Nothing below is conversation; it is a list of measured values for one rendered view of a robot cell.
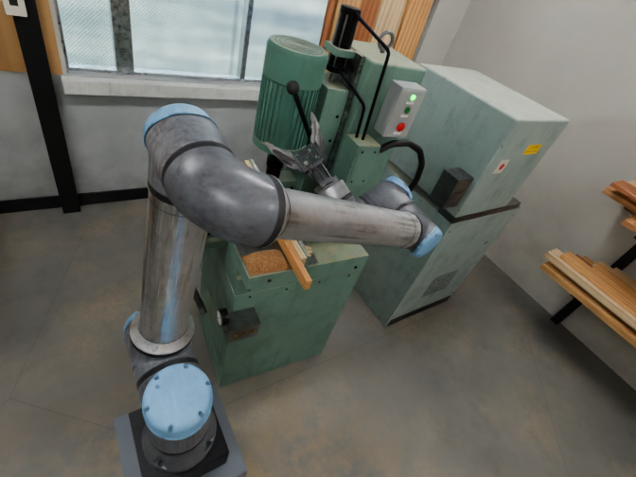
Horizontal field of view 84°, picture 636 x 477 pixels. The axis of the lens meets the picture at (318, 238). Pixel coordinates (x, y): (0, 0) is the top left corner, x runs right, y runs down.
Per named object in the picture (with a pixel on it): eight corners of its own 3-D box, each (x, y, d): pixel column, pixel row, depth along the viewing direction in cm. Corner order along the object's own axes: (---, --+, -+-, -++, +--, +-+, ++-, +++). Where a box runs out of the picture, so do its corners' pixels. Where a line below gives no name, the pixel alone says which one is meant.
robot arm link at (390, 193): (418, 212, 99) (381, 236, 99) (393, 186, 105) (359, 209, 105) (417, 192, 91) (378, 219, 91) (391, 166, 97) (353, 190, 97)
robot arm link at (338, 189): (348, 193, 102) (320, 211, 102) (339, 179, 102) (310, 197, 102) (352, 190, 93) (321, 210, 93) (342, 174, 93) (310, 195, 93)
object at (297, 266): (248, 187, 147) (249, 179, 145) (252, 186, 148) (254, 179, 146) (304, 290, 114) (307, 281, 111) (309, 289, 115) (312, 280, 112)
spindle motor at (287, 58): (244, 131, 120) (258, 29, 100) (291, 132, 128) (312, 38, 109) (262, 159, 109) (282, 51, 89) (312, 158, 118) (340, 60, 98)
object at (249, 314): (220, 326, 137) (221, 313, 132) (251, 318, 143) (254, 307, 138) (226, 344, 132) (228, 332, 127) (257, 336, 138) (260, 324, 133)
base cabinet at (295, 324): (197, 314, 200) (203, 218, 155) (290, 293, 228) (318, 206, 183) (219, 388, 173) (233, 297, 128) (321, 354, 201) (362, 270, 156)
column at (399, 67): (290, 210, 159) (335, 35, 114) (331, 206, 170) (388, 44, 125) (310, 244, 146) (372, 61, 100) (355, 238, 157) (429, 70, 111)
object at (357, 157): (332, 172, 123) (345, 132, 114) (354, 171, 128) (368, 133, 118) (344, 186, 118) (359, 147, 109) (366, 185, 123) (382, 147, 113)
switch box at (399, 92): (373, 128, 117) (391, 79, 107) (396, 129, 122) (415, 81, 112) (382, 137, 114) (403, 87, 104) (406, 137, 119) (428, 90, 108)
